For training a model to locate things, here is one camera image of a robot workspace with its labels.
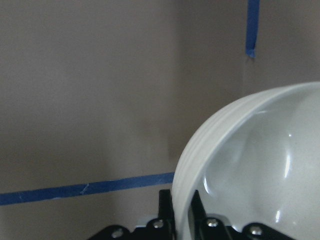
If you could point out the cream ceramic bowl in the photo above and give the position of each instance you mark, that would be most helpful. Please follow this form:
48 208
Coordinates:
256 160

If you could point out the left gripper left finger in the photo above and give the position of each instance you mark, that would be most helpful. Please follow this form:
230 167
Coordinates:
161 227

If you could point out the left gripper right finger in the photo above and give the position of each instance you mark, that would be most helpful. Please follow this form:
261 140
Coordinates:
225 228

